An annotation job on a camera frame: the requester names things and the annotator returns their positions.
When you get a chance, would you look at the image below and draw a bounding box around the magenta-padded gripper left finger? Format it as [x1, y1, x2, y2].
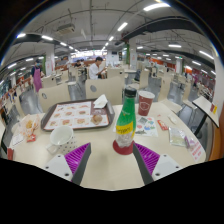
[43, 142, 92, 186]

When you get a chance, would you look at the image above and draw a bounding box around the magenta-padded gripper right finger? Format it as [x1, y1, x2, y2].
[132, 142, 183, 185]

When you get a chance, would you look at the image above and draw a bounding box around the green-labelled clear drink bottle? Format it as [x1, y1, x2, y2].
[114, 86, 138, 149]

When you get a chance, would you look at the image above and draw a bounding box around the white dotted mug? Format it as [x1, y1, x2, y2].
[45, 125, 78, 156]

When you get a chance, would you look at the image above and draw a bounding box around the colourful printed leaflet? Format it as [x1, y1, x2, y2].
[113, 114, 159, 138]

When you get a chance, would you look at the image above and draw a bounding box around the clear plastic packet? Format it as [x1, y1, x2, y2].
[168, 126, 188, 148]

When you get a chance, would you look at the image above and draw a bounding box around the brown food tray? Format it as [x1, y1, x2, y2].
[40, 98, 116, 132]

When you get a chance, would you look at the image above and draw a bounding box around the white and pink paper slip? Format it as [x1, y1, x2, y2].
[184, 134, 206, 163]

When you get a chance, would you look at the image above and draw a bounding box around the red paper cup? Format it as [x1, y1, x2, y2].
[137, 90, 156, 117]

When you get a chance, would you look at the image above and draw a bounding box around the clear food wrapper with snacks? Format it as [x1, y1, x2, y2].
[18, 113, 43, 143]

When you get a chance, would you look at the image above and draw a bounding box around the white paper napkin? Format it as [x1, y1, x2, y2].
[93, 94, 109, 109]

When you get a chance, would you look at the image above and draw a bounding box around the cream chair with round mark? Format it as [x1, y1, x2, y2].
[37, 83, 72, 113]
[84, 76, 126, 106]

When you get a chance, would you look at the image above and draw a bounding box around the white table with label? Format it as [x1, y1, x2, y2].
[192, 95, 222, 138]

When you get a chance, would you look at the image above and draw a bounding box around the group of cream cafeteria chairs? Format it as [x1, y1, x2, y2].
[39, 63, 204, 116]

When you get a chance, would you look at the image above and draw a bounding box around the person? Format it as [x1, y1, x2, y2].
[88, 56, 108, 80]
[73, 59, 85, 69]
[30, 59, 44, 94]

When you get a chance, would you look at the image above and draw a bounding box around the ceiling air conditioner unit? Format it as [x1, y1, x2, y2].
[56, 23, 76, 35]

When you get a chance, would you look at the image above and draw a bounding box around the group of ceiling strip lights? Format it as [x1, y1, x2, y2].
[6, 2, 218, 76]

